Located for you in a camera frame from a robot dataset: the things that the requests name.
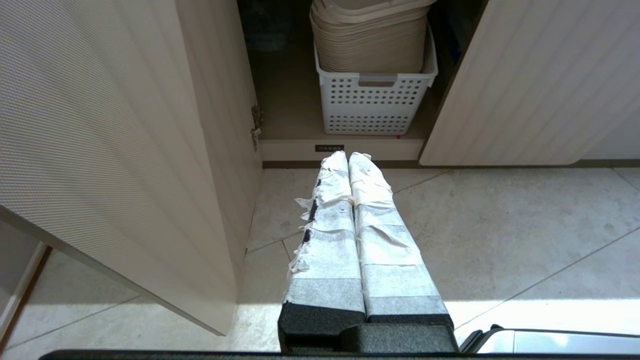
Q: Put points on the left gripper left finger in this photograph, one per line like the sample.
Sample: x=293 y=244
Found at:
x=327 y=260

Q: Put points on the metal door hinge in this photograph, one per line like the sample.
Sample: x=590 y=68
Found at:
x=255 y=127

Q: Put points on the stack of beige dishes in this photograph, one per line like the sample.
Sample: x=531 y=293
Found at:
x=369 y=35

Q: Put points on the white perforated plastic basket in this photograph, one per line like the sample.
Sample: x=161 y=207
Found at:
x=375 y=97

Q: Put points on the beige cabinet door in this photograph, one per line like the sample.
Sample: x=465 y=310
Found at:
x=535 y=82
x=130 y=150

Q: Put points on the beige cabinet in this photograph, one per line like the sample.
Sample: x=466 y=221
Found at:
x=300 y=100

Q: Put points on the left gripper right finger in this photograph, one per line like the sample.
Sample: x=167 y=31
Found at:
x=387 y=260

